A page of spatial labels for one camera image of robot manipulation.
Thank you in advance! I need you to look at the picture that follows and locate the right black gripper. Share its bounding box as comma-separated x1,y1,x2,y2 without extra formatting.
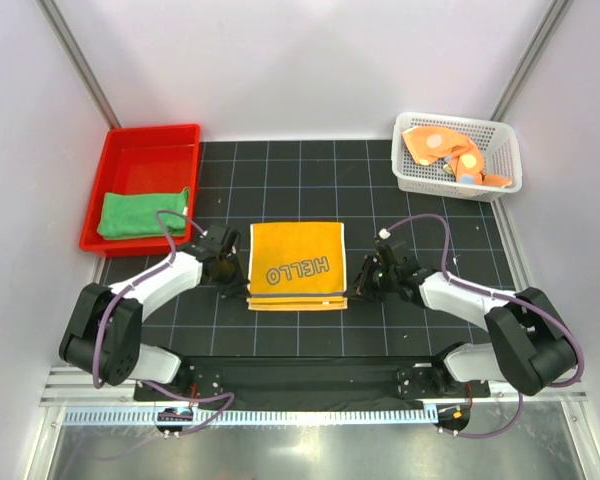
345,255,399,303

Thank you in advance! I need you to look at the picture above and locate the blue yellow patterned towel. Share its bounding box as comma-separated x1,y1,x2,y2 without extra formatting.
247,221,348,312

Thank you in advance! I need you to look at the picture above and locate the green microfiber towel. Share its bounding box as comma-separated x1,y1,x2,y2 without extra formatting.
97,187,190,241

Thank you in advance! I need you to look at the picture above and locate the orange towel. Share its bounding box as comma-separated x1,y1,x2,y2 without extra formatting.
402,126,513,188

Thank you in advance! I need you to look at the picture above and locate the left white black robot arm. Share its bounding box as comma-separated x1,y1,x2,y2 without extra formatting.
59,224,247,400

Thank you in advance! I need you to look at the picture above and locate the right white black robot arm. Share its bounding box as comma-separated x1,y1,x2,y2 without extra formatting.
348,241,580,396

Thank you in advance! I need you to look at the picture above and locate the black grid mat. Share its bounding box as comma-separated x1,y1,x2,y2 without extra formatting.
142,140,514,357

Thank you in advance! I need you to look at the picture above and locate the red plastic tray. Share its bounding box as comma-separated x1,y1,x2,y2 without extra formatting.
79,124,201,258

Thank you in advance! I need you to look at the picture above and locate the white perforated plastic basket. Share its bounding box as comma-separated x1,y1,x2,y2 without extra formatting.
391,112,522,202

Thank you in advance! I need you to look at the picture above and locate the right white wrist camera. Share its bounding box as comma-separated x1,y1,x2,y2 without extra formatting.
377,228,392,241

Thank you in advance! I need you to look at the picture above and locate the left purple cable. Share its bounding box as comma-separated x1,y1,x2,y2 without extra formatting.
92,209,236,461

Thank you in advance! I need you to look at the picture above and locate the slotted grey cable duct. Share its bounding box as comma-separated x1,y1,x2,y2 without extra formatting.
62,404,438,429

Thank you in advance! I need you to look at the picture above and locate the aluminium frame rail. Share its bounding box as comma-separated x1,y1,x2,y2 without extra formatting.
39,366,589,407

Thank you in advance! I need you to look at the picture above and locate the right aluminium corner post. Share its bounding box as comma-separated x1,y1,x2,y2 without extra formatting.
490,0,573,122

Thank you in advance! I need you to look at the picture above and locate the aluminium corner post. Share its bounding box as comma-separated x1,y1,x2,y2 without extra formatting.
36,0,121,129
490,0,573,122

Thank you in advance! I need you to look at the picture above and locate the left aluminium corner post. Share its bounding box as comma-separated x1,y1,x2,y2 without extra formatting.
36,0,121,129

